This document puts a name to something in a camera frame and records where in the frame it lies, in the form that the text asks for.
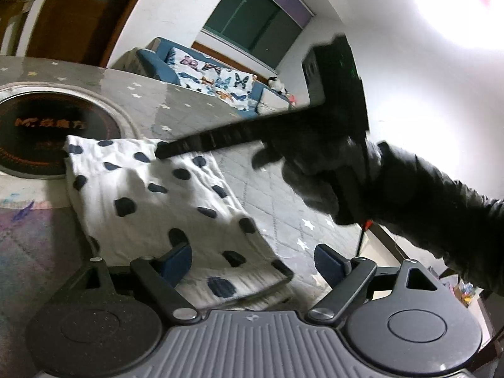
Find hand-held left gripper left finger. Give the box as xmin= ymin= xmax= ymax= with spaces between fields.
xmin=51 ymin=242 xmax=199 ymax=321

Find green framed window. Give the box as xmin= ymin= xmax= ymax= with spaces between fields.
xmin=203 ymin=0 xmax=316 ymax=69

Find butterfly print pillow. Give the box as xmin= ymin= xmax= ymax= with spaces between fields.
xmin=165 ymin=46 xmax=256 ymax=112

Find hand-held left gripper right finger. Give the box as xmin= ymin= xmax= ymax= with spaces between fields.
xmin=306 ymin=243 xmax=447 ymax=325

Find brown wooden door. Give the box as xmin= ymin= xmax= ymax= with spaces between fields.
xmin=26 ymin=0 xmax=158 ymax=67

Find black round induction cooker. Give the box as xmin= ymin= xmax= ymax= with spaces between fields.
xmin=0 ymin=82 xmax=140 ymax=182

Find grey star quilted table cover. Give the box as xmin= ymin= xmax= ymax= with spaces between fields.
xmin=0 ymin=56 xmax=367 ymax=363

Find blue sofa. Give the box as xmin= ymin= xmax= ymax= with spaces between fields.
xmin=126 ymin=36 xmax=300 ymax=119

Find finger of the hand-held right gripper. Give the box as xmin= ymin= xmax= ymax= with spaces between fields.
xmin=155 ymin=102 xmax=316 ymax=161

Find black cable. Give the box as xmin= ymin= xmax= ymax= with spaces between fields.
xmin=355 ymin=220 xmax=373 ymax=261

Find white navy polka dot pants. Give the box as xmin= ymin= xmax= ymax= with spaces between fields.
xmin=63 ymin=135 xmax=294 ymax=310

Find person's right forearm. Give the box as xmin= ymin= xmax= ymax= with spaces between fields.
xmin=364 ymin=142 xmax=504 ymax=296

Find grey cushion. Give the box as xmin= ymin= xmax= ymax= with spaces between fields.
xmin=260 ymin=87 xmax=291 ymax=113

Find person's right hand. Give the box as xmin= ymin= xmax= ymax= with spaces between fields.
xmin=252 ymin=136 xmax=379 ymax=225

